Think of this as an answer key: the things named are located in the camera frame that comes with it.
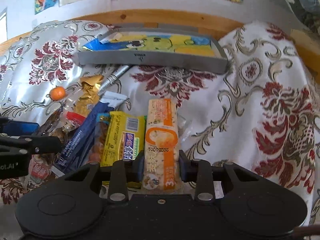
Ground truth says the dark dried meat snack packet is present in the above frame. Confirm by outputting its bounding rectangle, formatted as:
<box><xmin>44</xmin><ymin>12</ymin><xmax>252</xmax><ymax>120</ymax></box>
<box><xmin>23</xmin><ymin>110</ymin><xmax>65</xmax><ymax>188</ymax></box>

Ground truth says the orange white cracker packet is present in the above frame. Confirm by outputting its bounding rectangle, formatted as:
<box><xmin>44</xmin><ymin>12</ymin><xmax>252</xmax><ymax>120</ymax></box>
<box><xmin>142</xmin><ymin>99</ymin><xmax>181</xmax><ymax>194</ymax></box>

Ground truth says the blue braised tofu snack packet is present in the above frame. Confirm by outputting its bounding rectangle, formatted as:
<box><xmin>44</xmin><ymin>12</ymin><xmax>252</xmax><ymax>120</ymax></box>
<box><xmin>88</xmin><ymin>113</ymin><xmax>111</xmax><ymax>163</ymax></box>

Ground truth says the quail egg snack bag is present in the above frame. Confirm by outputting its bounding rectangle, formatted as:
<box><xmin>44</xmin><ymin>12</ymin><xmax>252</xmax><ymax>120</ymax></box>
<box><xmin>49</xmin><ymin>89</ymin><xmax>85</xmax><ymax>134</ymax></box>

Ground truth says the person's right hand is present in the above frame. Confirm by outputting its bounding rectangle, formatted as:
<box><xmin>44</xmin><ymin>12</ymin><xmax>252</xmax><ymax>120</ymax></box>
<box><xmin>292</xmin><ymin>224</ymin><xmax>320</xmax><ymax>239</ymax></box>

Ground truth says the yellow candy bar wrapper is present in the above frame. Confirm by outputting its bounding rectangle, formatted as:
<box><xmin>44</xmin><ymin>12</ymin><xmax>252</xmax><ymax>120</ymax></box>
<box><xmin>100</xmin><ymin>111</ymin><xmax>146</xmax><ymax>167</ymax></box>

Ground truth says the clear wrapped round pastry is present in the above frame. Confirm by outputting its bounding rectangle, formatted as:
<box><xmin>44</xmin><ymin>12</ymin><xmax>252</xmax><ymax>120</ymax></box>
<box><xmin>177</xmin><ymin>114</ymin><xmax>193</xmax><ymax>144</ymax></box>

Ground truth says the blue stick snack packet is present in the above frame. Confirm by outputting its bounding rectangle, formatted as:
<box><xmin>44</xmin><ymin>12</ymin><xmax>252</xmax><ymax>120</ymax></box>
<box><xmin>54</xmin><ymin>91</ymin><xmax>127</xmax><ymax>173</ymax></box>

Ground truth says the small orange tangerine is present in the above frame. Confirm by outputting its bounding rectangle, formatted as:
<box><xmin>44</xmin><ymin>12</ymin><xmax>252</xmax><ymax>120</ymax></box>
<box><xmin>49</xmin><ymin>86</ymin><xmax>66</xmax><ymax>101</ymax></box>

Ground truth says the gold foil snack packet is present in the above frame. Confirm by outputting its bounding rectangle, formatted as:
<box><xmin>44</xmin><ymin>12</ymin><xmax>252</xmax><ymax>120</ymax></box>
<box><xmin>73</xmin><ymin>75</ymin><xmax>104</xmax><ymax>117</ymax></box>

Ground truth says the silver pen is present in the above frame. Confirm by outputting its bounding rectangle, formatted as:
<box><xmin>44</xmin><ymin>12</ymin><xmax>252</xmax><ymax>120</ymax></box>
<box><xmin>98</xmin><ymin>65</ymin><xmax>132</xmax><ymax>97</ymax></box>

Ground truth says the grey tray with cartoon lining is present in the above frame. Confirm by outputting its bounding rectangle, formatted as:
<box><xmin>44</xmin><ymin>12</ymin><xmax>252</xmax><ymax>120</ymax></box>
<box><xmin>78</xmin><ymin>27</ymin><xmax>228</xmax><ymax>74</ymax></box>

